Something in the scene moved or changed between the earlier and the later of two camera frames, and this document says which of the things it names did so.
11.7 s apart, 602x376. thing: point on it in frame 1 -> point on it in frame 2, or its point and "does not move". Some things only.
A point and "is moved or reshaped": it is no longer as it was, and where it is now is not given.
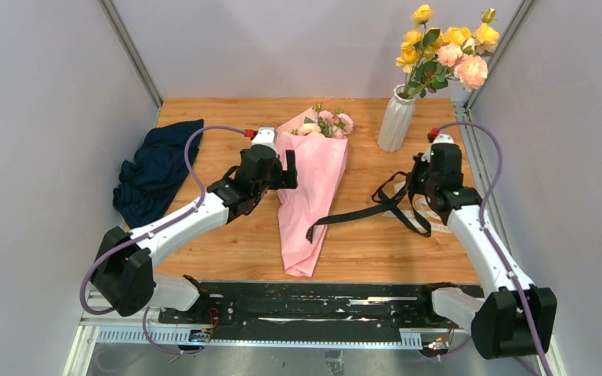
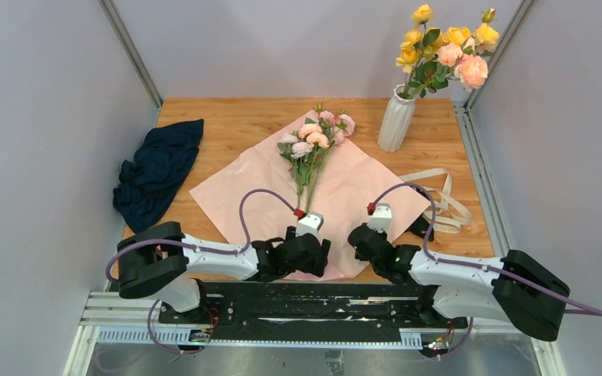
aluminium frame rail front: [100, 327] does not move
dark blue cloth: [154, 175] does not move
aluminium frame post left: [132, 53] does not move
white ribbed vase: [395, 120] does not move
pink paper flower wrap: [320, 166] is moved or reshaped
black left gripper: [285, 179] -> [317, 265]
